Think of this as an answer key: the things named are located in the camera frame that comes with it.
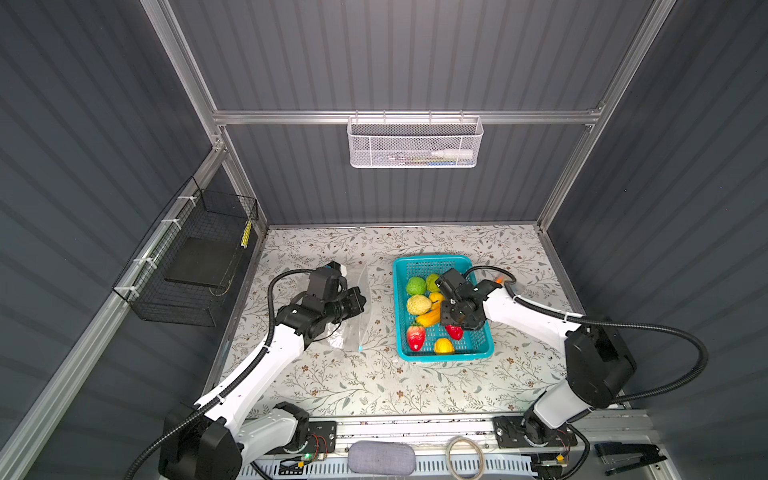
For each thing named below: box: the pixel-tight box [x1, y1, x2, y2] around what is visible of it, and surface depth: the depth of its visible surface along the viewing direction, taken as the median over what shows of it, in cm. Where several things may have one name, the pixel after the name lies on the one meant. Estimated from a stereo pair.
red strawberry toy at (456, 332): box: [446, 324, 465, 341], surface depth 86 cm
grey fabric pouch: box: [344, 440, 417, 476], surface depth 70 cm
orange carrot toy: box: [416, 301, 442, 328], surface depth 92 cm
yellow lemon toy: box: [434, 338, 455, 355], surface depth 86 cm
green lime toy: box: [406, 276, 427, 296], surface depth 97 cm
